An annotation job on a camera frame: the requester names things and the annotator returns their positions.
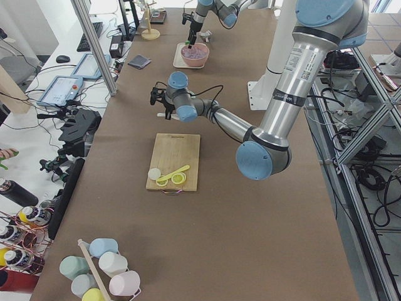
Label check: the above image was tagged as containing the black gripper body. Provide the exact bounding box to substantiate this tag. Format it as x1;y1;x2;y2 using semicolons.
150;82;175;110
182;10;201;34

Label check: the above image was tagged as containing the white ceramic spoon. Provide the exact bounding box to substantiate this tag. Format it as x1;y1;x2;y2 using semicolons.
157;113;180;121

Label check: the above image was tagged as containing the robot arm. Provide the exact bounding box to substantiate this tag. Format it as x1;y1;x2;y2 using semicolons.
182;0;273;49
150;1;369;180

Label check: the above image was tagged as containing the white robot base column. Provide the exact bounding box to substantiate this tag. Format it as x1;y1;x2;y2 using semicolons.
247;0;296;110

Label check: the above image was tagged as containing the clear ice cubes pile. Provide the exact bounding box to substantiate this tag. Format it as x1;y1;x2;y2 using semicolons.
181;45;207;60

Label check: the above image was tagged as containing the pink bowl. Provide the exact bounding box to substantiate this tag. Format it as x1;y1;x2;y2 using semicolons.
180;43;209;67

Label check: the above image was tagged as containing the cream plastic tray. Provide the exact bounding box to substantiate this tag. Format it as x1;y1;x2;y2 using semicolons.
173;43;205;69

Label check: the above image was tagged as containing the grey purple folded cloth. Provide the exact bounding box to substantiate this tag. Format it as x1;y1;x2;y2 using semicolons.
128;55;152;70

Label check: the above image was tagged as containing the bamboo cutting board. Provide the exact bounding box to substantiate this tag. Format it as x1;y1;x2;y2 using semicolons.
146;133;201;192

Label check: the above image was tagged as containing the wooden mug tree stand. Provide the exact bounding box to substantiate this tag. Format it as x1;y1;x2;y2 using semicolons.
141;1;160;40

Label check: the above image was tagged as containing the yellow plastic knife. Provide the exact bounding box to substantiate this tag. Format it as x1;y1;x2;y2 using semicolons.
156;164;190;182

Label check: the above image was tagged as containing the black power adapter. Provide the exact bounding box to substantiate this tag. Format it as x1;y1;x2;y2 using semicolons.
109;35;124;58

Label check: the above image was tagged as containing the white steamed bun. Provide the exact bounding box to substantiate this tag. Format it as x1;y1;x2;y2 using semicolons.
148;168;162;181

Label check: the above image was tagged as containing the lemon slice near bun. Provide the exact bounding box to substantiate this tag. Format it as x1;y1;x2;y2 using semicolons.
155;176;169;187

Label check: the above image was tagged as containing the teach pendant far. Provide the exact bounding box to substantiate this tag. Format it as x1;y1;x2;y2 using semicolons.
71;53;102;80

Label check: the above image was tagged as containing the teach pendant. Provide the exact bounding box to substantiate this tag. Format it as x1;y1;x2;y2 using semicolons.
36;76;83;107
71;53;102;80

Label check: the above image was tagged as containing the black keyboard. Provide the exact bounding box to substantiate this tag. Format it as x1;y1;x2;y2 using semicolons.
76;21;104;53

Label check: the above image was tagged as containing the teach pendant near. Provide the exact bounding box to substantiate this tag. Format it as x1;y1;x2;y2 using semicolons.
36;76;83;107

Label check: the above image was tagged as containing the black computer mouse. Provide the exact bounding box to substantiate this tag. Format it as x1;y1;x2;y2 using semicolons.
56;55;70;63

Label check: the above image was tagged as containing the light blue cup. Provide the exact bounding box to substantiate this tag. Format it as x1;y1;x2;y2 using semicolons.
89;238;118;258

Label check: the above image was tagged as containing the white cup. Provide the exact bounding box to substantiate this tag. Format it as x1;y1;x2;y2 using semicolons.
98;251;128;278

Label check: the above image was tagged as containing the yellow sauce bottle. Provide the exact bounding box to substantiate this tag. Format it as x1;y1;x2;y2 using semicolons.
21;206;52;226

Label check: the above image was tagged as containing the black water bottle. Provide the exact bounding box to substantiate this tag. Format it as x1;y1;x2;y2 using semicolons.
1;178;38;207

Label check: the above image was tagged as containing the pink cup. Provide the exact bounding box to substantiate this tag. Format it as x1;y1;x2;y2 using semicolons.
109;270;141;296

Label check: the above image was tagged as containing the green cup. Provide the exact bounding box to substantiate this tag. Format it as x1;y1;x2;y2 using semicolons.
59;256;90;280

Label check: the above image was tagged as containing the red sauce bottle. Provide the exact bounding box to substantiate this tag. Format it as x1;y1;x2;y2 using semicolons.
1;225;36;248

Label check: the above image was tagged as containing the grey cup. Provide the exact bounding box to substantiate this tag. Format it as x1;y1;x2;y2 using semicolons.
71;274;98;298

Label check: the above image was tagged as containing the yellow cup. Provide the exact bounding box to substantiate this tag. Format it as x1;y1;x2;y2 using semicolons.
81;288;105;301

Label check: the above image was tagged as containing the lemon slice near handle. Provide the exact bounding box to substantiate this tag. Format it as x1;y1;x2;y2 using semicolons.
170;172;187;185

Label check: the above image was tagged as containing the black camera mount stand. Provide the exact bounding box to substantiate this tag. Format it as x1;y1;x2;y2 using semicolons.
37;107;102;157

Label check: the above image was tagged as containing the aluminium frame post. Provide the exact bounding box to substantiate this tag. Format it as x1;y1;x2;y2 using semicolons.
71;0;117;97

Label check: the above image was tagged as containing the wooden rack handle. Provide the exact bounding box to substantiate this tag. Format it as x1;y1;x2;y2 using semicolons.
77;238;111;301

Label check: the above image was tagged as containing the copper wire bottle rack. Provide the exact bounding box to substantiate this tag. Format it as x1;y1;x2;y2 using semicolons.
1;202;54;276

